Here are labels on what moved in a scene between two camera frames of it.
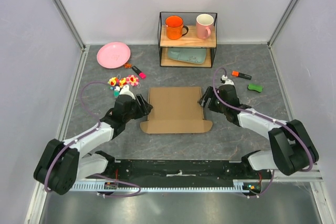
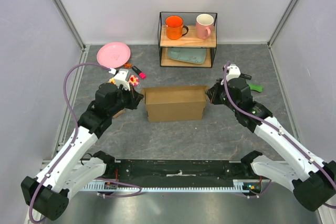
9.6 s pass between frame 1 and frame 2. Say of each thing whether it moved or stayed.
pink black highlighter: stayed
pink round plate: stayed
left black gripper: moved
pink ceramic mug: stayed
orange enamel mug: stayed
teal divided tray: stayed
